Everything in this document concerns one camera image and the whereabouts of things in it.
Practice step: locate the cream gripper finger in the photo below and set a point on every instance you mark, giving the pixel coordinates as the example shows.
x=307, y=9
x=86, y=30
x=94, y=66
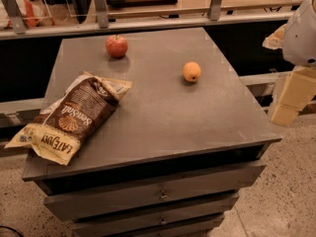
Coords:
x=275, y=40
x=298, y=90

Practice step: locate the orange fruit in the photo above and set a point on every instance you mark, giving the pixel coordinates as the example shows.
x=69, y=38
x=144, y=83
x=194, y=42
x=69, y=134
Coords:
x=191, y=72

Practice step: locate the brown chip bag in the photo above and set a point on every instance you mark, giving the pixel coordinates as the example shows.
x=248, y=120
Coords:
x=58, y=132

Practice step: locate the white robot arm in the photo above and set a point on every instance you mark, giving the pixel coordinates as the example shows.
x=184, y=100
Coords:
x=297, y=40

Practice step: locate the orange white bag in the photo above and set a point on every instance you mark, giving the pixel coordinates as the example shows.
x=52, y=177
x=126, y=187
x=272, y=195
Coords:
x=32, y=14

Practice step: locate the top drawer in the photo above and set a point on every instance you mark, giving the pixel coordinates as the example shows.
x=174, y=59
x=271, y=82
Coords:
x=136, y=194

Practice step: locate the drawer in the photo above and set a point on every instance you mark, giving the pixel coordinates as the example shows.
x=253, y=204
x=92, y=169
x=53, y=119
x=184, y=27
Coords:
x=136, y=194
x=177, y=228
x=161, y=215

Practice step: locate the grey drawer cabinet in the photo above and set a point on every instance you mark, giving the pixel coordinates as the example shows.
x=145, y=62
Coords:
x=164, y=125

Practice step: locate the red apple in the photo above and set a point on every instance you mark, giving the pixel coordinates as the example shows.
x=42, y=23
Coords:
x=116, y=46

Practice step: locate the bottom drawer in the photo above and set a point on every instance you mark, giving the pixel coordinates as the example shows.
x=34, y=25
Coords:
x=177, y=228

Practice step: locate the middle drawer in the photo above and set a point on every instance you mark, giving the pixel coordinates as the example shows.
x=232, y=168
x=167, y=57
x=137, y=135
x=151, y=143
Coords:
x=161, y=215

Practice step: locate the metal railing frame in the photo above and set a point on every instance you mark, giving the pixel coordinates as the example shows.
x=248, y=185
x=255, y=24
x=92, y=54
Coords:
x=60, y=20

